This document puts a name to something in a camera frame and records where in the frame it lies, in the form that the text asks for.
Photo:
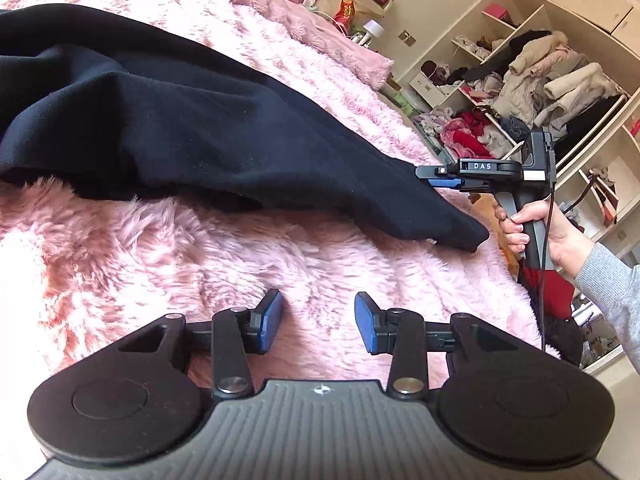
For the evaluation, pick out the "black pants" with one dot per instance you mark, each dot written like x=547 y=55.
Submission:
x=200 y=125

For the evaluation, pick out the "person's right hand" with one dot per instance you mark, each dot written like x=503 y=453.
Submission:
x=562 y=240

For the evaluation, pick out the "black fuzzy cloth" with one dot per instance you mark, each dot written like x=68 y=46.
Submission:
x=562 y=340

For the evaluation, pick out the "small white lamp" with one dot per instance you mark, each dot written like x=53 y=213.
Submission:
x=372 y=30

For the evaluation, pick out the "orange brown plush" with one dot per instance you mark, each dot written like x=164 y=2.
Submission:
x=492 y=200

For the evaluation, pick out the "person's right forearm grey sleeve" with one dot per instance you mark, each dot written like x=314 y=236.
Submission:
x=612 y=285

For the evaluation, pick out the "pile of red pink clothes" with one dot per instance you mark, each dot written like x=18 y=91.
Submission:
x=465 y=132

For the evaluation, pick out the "pile of pale jackets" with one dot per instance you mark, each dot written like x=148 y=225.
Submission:
x=545 y=80

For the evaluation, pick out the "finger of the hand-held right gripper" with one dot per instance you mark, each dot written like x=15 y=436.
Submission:
x=436 y=171
x=447 y=183

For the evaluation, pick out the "pink storage box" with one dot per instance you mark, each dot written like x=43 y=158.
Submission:
x=495 y=12

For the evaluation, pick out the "red garment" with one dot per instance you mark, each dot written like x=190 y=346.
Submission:
x=555 y=292

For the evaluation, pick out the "pink fluffy blanket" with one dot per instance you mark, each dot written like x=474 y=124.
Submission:
x=165 y=265

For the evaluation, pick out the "wall switch plate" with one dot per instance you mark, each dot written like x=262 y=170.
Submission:
x=405 y=37

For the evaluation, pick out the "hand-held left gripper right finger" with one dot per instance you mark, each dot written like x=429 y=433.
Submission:
x=367 y=325

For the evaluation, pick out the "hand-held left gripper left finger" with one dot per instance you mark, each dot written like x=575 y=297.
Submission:
x=269 y=322

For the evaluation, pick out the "pink fleece bedspread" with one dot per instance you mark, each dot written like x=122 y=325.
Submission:
x=320 y=30

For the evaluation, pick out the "red snack bag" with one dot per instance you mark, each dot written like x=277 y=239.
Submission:
x=344 y=14

